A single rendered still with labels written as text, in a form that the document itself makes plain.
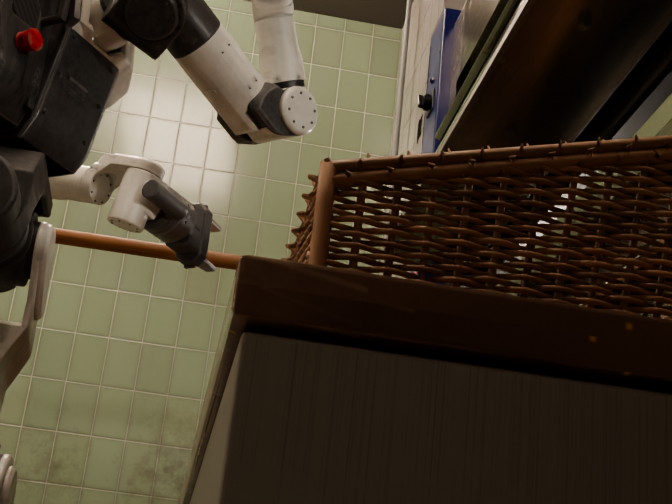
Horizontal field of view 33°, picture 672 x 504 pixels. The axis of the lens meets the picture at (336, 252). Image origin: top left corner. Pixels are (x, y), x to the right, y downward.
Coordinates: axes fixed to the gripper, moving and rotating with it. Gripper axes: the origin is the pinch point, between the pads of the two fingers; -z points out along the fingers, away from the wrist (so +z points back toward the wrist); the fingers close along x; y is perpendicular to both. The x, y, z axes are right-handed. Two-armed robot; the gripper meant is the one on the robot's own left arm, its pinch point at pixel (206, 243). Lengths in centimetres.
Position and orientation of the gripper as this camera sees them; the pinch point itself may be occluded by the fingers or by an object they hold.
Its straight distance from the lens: 219.0
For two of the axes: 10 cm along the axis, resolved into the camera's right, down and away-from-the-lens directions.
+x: -0.9, 9.2, -3.7
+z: -4.3, -3.8, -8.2
